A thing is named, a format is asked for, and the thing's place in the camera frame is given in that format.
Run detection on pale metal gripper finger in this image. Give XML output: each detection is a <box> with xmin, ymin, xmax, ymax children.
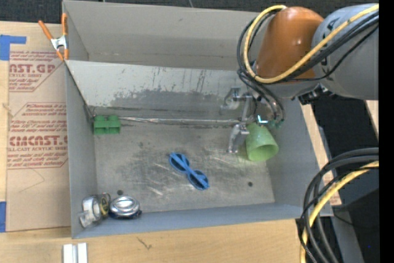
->
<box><xmin>219</xmin><ymin>87</ymin><xmax>247</xmax><ymax>116</ymax></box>
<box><xmin>227</xmin><ymin>123</ymin><xmax>251</xmax><ymax>155</ymax></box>

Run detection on light green plastic cup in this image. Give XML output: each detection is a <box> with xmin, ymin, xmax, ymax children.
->
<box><xmin>244</xmin><ymin>122</ymin><xmax>280</xmax><ymax>163</ymax></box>

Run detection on grey metal bin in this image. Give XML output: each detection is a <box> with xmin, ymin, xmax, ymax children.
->
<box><xmin>61</xmin><ymin>0</ymin><xmax>335</xmax><ymax>240</ymax></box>

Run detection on blue sunglasses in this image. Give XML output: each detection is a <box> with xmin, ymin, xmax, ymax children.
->
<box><xmin>168</xmin><ymin>152</ymin><xmax>211</xmax><ymax>192</ymax></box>

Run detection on green toy building block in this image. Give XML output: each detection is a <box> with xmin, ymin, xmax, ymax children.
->
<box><xmin>92</xmin><ymin>115</ymin><xmax>122</xmax><ymax>136</ymax></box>

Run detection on silver and blue metal can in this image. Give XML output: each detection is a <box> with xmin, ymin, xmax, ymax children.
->
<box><xmin>108</xmin><ymin>195</ymin><xmax>143</xmax><ymax>221</ymax></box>

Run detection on yellow and black tape measure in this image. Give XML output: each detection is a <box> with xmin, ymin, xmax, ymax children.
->
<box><xmin>98</xmin><ymin>192</ymin><xmax>112</xmax><ymax>219</ymax></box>

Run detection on clear and silver tape roll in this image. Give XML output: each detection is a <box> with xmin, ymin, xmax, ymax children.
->
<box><xmin>78</xmin><ymin>195</ymin><xmax>103</xmax><ymax>229</ymax></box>

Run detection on brown cardboard board red print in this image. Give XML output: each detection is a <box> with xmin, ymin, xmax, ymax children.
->
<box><xmin>0</xmin><ymin>20</ymin><xmax>73</xmax><ymax>233</ymax></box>

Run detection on black cylinder on white bracket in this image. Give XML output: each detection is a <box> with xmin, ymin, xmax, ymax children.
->
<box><xmin>297</xmin><ymin>86</ymin><xmax>337</xmax><ymax>105</ymax></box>

